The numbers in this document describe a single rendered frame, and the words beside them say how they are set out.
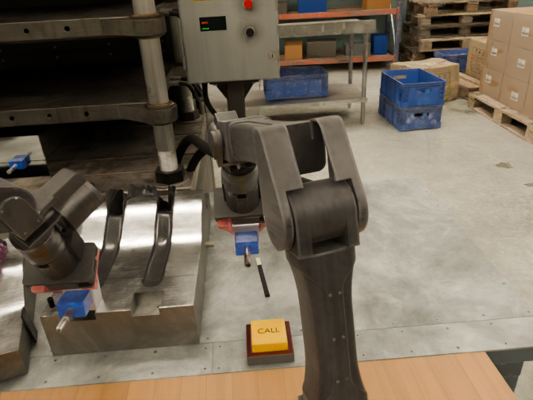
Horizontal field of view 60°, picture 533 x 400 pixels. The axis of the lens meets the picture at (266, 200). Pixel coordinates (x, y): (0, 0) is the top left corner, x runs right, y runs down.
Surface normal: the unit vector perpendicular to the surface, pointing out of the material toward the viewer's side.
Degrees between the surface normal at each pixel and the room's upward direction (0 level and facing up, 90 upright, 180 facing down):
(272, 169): 51
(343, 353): 76
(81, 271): 32
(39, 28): 90
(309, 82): 93
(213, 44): 90
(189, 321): 90
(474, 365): 0
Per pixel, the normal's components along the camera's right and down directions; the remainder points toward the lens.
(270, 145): 0.22, -0.25
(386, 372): -0.05, -0.89
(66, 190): 0.79, 0.25
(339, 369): 0.31, 0.19
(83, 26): 0.07, 0.45
